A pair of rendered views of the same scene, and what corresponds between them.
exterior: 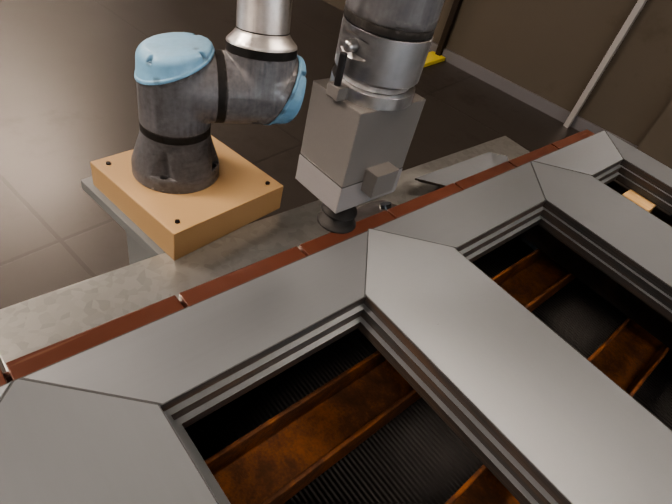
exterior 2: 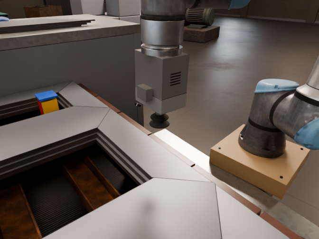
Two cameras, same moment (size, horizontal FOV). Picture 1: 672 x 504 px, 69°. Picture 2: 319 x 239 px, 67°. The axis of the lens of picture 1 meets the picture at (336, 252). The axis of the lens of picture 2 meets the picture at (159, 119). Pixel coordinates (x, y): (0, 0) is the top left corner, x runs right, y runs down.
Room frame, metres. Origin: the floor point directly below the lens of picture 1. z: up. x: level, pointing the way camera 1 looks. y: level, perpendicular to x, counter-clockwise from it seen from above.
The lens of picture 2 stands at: (0.52, -0.42, 1.21)
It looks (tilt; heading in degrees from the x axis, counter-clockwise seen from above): 29 degrees down; 103
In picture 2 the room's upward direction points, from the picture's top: straight up
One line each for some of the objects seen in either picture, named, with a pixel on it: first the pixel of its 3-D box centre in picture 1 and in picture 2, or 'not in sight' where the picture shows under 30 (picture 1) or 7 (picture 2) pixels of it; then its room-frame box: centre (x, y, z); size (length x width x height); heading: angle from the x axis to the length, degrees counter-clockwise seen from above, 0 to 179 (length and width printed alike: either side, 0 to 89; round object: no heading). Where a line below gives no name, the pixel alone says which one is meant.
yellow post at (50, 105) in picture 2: not in sight; (52, 123); (-0.03, 0.23, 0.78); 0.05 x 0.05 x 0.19; 52
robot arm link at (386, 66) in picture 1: (378, 52); (161, 32); (0.42, 0.01, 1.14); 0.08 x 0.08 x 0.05
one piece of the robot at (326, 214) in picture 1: (339, 210); (159, 117); (0.41, 0.01, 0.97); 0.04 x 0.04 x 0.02
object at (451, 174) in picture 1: (483, 179); not in sight; (1.04, -0.29, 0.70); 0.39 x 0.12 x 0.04; 142
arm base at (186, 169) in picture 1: (176, 145); (264, 132); (0.70, 0.32, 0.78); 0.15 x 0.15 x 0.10
